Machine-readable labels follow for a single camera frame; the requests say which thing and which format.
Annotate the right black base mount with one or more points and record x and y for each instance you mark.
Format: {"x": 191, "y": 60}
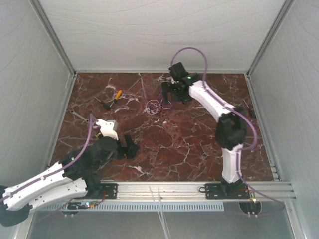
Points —
{"x": 224, "y": 190}

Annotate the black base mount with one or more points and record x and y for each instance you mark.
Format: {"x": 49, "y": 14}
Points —
{"x": 224, "y": 190}
{"x": 104, "y": 190}

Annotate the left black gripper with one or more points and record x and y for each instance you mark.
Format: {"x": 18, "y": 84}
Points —
{"x": 129, "y": 152}

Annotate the silver wrench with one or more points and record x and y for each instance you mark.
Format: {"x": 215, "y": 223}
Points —
{"x": 79, "y": 116}

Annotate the orange handled screwdriver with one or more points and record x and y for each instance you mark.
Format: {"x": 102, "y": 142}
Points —
{"x": 108, "y": 106}

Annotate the blue slotted cable duct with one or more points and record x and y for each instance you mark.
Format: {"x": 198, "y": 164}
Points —
{"x": 141, "y": 207}

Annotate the white zip ties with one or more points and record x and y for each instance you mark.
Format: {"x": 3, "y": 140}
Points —
{"x": 162, "y": 217}

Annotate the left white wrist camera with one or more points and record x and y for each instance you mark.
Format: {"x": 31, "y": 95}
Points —
{"x": 108, "y": 128}

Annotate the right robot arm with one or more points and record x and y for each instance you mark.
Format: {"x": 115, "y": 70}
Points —
{"x": 231, "y": 129}

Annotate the small circuit board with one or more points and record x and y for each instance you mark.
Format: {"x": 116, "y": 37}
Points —
{"x": 87, "y": 204}

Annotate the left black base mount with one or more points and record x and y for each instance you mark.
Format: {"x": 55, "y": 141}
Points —
{"x": 104, "y": 190}

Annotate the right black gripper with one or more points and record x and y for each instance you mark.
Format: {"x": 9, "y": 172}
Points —
{"x": 167, "y": 87}

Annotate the black tool at right edge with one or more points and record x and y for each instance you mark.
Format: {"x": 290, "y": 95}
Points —
{"x": 250, "y": 110}

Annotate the aluminium front rail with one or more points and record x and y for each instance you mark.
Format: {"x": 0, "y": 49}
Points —
{"x": 169, "y": 191}

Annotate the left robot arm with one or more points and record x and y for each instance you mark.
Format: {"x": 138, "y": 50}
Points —
{"x": 74, "y": 176}

